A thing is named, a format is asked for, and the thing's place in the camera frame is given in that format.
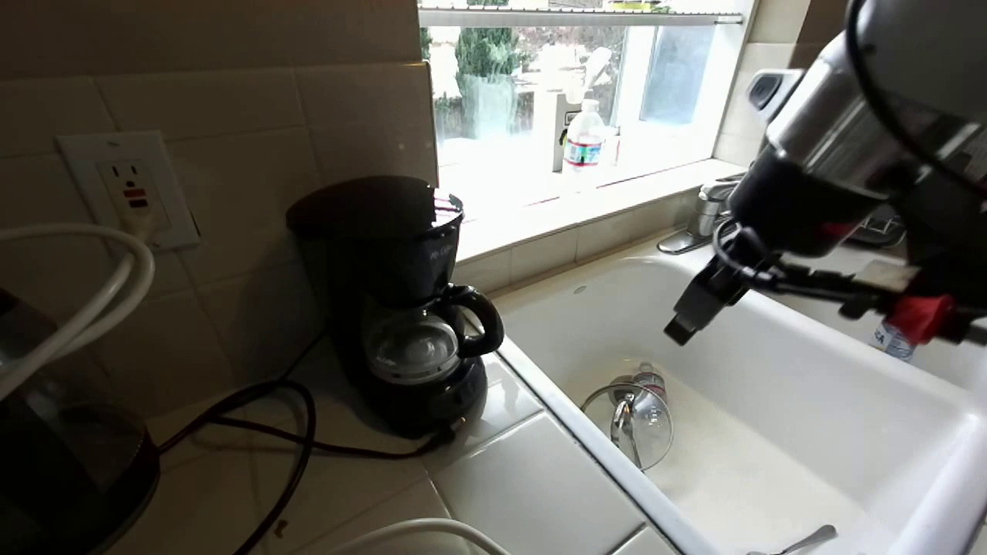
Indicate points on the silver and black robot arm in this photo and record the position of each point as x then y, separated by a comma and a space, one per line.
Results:
928, 94

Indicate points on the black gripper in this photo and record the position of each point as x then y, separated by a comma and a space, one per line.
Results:
813, 205

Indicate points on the potted green plant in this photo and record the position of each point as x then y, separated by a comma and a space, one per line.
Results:
487, 73

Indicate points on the white ceramic sink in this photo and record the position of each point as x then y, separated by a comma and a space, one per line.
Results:
802, 433

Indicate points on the glass coffee carafe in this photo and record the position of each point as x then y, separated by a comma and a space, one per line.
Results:
418, 343

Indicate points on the black coffeemaker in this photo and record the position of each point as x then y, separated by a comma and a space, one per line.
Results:
380, 234

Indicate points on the clear plastic water bottle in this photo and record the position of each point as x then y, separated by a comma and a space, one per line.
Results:
588, 141

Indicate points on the black countertop appliance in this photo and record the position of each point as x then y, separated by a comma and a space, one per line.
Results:
64, 473

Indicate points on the chrome faucet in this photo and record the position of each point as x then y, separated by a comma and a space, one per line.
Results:
712, 209

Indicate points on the white wall outlet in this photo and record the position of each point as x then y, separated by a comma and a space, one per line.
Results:
131, 190

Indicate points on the white window frame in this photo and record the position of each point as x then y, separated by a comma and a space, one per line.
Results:
588, 16

